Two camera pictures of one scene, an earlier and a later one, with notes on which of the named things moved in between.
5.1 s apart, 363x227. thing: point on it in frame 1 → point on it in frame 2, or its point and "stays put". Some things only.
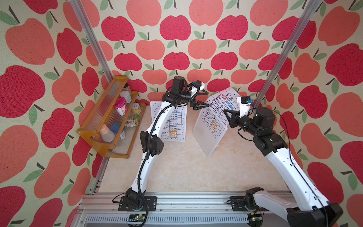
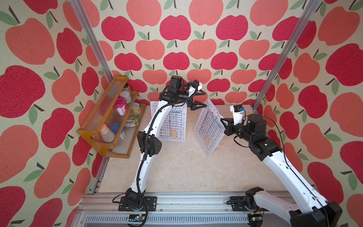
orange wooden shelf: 113,124 stays put
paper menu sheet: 213,116 → 209,128
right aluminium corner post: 297,30 stays put
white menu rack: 206,140 → 217,146
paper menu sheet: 170,121 stays put
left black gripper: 194,106 stays put
